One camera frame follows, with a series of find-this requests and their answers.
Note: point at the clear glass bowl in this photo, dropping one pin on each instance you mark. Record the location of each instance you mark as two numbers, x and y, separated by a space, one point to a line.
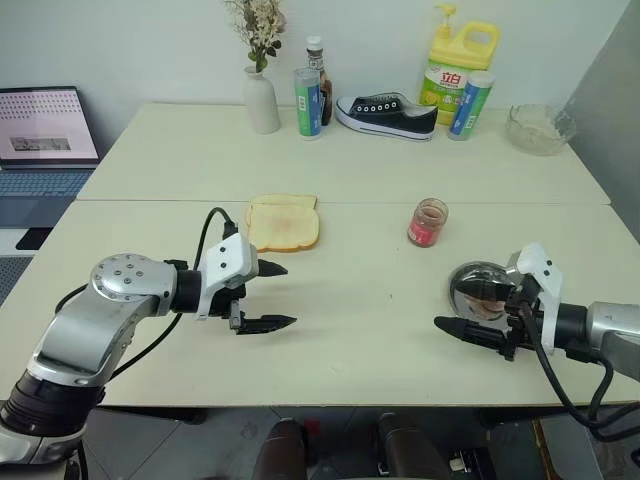
539 130

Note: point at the white ceramic vase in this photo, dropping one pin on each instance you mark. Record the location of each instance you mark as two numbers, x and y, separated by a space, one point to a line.
261 102

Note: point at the brown sauce bottle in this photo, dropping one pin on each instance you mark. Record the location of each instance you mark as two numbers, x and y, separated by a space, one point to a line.
326 85

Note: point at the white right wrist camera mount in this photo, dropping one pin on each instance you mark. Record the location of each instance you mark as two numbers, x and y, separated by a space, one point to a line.
542 272

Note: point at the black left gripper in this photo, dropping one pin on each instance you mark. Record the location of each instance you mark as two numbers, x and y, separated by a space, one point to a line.
224 302

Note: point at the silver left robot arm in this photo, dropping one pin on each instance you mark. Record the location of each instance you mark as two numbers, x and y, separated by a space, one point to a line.
75 325

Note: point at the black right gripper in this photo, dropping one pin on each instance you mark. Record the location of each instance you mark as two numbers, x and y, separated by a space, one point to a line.
522 320

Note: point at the small red-labelled jar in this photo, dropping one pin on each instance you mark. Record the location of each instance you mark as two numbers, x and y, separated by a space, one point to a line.
426 225

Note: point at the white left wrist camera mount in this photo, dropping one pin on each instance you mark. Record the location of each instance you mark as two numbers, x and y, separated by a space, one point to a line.
227 260

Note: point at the plain toast slice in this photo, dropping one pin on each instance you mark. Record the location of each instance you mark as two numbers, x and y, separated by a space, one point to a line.
285 200

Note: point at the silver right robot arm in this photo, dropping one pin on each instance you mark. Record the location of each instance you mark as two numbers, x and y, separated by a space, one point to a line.
607 330

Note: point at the clear canister with blue-green label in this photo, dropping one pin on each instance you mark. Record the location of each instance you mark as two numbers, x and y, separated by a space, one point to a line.
470 107
307 107

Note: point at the dark rounded shape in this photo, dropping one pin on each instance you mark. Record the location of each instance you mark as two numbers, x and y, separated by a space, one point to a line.
410 445
280 450

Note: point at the open laptop computer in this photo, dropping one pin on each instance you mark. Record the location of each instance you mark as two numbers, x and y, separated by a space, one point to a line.
45 125

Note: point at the black and white sneaker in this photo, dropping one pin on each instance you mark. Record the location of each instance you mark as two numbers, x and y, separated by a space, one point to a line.
385 117

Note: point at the slice of toast bread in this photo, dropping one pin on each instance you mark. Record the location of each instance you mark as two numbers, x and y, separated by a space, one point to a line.
285 227

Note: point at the yellow detergent pump bottle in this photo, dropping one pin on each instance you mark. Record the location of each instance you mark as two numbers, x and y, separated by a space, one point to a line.
460 50

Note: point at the shiny metal bowl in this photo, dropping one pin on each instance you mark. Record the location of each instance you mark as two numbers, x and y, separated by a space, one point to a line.
475 272

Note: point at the dried flower bouquet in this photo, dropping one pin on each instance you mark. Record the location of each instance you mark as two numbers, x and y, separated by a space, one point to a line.
257 25

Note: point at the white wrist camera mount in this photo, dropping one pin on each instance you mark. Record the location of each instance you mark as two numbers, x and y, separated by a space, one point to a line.
542 272
227 260

